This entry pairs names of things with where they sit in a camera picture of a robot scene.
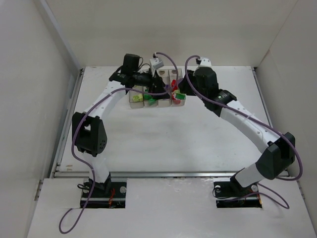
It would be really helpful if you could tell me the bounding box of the purple cable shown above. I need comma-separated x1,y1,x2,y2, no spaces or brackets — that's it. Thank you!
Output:
184,55,304,210
58,51,179,235

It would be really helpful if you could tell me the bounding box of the clear bin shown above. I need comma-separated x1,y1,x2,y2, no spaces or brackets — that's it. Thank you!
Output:
143,69,159,108
157,69,171,108
129,86,144,109
168,69,186,107

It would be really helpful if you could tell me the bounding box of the red arch lego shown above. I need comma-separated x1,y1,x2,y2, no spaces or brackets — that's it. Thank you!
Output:
172,94,181,106

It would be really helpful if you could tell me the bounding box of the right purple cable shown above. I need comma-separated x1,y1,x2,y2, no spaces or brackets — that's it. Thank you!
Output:
184,55,304,210

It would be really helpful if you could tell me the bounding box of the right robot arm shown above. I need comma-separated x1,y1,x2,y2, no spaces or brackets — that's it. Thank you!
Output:
178,67,295,194

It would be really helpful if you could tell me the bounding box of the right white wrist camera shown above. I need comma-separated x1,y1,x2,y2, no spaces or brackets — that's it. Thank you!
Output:
196,57,212,68

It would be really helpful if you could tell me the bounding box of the lime square lego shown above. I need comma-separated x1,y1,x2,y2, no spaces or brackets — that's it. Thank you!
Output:
132,95,139,102

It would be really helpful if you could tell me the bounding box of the lime slope lego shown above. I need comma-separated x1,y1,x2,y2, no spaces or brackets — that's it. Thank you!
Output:
138,94,144,102

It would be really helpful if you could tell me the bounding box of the green small square lego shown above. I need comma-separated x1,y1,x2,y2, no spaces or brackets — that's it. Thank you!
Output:
144,94,152,101

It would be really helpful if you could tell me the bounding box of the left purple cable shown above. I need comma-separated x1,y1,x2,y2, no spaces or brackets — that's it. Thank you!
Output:
58,51,179,235

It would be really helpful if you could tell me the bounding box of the red large lego brick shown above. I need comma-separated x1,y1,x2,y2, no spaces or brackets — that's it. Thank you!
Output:
171,80,177,88

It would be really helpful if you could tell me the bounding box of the yellow-green slope lego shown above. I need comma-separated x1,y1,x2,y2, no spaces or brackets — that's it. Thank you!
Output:
173,93,186,100

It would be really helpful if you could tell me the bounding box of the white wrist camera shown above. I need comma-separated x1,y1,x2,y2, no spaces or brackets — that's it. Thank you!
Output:
196,57,212,68
150,57,164,76

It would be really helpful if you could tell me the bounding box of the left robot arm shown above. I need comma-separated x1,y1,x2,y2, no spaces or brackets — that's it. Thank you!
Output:
71,54,168,194

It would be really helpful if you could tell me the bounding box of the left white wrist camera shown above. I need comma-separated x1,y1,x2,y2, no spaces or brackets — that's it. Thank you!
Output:
150,57,164,76

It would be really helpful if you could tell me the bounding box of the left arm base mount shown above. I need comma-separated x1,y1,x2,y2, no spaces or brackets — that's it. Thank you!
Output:
86,181,127,209

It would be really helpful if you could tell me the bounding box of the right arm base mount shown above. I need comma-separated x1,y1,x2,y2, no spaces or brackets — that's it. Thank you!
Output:
212,181,262,208

